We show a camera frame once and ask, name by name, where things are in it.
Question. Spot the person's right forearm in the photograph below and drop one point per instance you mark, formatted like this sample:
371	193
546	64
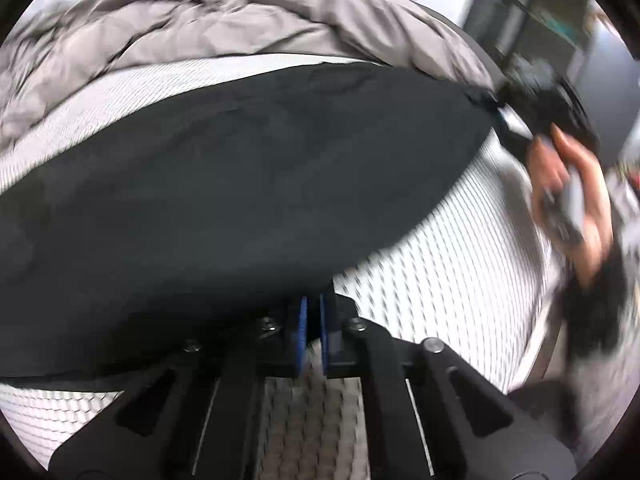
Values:
595	310

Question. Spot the person's right hand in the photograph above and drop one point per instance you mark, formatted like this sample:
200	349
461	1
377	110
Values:
592	210

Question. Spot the black pants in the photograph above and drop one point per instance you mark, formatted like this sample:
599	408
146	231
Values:
225	185

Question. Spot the white mesh-pattern mattress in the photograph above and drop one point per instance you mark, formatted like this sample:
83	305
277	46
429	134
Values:
450	285

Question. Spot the dark shelving unit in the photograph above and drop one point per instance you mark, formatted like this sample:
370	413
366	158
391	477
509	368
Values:
545	15

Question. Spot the grey comforter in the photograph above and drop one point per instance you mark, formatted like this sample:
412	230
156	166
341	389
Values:
200	25

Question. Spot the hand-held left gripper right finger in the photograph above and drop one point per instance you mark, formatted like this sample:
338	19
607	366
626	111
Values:
328	336

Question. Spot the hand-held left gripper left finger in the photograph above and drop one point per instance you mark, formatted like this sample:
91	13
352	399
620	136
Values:
300	336

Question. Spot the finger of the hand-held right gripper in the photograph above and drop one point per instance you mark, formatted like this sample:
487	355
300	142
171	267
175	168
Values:
510	119

